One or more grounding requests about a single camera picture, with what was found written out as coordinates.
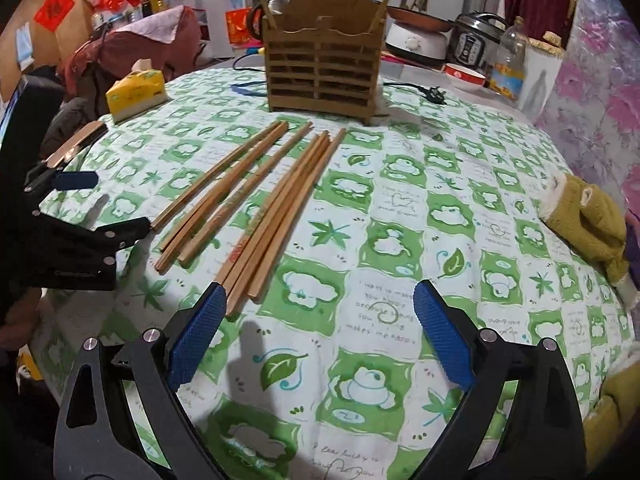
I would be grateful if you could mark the floral pink wrapped mattress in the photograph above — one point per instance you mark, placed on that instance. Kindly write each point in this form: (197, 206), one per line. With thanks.
(600, 90)

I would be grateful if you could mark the olive plush toy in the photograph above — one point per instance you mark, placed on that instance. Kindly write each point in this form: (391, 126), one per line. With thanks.
(585, 220)

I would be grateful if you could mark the pile of wooden chopsticks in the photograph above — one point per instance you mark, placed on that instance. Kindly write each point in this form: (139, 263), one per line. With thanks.
(272, 205)

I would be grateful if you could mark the copper frying pan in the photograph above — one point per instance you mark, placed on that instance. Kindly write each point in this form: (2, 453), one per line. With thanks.
(417, 19)

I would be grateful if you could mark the red white bowl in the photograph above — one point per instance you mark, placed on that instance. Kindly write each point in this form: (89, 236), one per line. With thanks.
(465, 76)

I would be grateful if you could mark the magenta placemat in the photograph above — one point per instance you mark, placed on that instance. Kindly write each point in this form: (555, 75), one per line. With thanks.
(410, 61)

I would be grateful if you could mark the pink patterned cloth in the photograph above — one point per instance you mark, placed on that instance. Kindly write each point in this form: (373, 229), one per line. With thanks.
(150, 27)

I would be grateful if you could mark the maroon cloth cover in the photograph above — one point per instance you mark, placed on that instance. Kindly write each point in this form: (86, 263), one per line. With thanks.
(130, 55)

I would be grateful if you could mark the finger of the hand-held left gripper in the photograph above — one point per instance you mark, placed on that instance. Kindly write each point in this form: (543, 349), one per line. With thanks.
(75, 180)
(125, 230)

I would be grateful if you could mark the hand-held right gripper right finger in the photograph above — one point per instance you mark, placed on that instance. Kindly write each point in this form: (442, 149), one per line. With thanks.
(442, 330)

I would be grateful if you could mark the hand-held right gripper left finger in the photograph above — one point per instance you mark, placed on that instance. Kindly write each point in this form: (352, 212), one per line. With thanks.
(197, 330)

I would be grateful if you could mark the dark sauce bottle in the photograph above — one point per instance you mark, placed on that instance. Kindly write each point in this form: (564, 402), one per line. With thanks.
(146, 4)

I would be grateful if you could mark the yellow tissue pack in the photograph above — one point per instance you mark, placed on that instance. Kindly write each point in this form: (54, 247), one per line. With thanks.
(135, 92)

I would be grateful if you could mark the tan flat board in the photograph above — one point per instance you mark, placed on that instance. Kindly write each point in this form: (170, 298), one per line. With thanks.
(75, 142)

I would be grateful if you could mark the green white printed tablecloth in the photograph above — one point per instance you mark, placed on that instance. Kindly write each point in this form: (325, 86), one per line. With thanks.
(400, 240)

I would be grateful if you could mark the clear plastic bottle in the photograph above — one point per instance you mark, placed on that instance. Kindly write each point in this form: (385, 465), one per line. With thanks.
(509, 60)

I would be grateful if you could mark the white fridge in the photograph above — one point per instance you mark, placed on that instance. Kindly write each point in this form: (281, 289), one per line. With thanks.
(220, 20)

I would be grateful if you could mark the red gift bag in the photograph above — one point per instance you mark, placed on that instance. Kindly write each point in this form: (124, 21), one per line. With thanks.
(239, 27)

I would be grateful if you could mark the red paper square decoration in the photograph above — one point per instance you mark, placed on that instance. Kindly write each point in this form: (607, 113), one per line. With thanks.
(54, 11)

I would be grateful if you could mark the slatted wooden chopstick holder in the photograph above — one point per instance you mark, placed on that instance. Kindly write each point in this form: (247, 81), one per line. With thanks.
(325, 70)

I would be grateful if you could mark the black silver pressure cooker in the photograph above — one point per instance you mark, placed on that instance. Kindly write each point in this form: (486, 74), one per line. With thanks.
(475, 42)

